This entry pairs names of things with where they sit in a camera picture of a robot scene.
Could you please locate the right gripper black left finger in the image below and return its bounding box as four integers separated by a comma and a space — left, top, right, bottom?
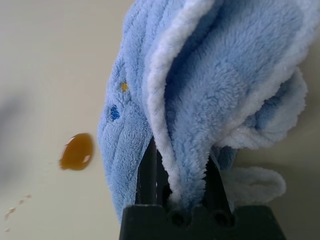
134, 137, 174, 206

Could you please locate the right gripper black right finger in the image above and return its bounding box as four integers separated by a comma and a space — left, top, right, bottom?
203, 154, 236, 224

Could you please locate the brown liquid puddle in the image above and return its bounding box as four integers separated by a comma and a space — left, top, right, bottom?
58, 132, 96, 172

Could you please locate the light blue fluffy rag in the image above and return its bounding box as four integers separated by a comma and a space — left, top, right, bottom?
96, 0, 320, 224

